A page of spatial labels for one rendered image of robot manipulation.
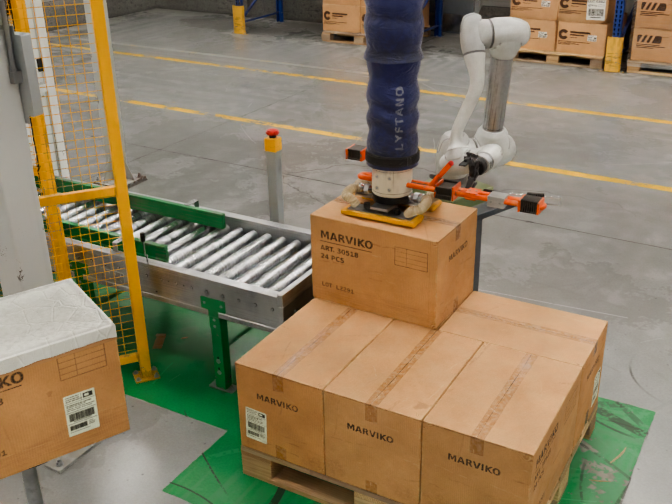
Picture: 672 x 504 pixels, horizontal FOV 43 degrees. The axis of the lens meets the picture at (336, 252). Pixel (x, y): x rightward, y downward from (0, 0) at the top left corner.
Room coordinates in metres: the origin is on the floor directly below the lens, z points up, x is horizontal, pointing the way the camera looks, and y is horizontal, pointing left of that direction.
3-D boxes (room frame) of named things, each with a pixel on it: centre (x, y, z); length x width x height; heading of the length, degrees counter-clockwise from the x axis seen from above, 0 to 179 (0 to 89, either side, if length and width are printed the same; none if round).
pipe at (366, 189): (3.36, -0.24, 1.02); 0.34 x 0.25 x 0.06; 60
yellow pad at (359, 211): (3.28, -0.20, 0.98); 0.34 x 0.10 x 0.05; 60
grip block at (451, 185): (3.24, -0.46, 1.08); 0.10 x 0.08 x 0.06; 150
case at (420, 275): (3.36, -0.25, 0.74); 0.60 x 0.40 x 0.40; 58
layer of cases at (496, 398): (2.95, -0.36, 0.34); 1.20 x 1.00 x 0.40; 60
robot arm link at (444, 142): (4.00, -0.59, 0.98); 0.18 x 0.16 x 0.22; 102
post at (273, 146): (4.27, 0.32, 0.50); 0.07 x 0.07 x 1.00; 60
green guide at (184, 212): (4.55, 1.26, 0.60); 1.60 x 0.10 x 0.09; 60
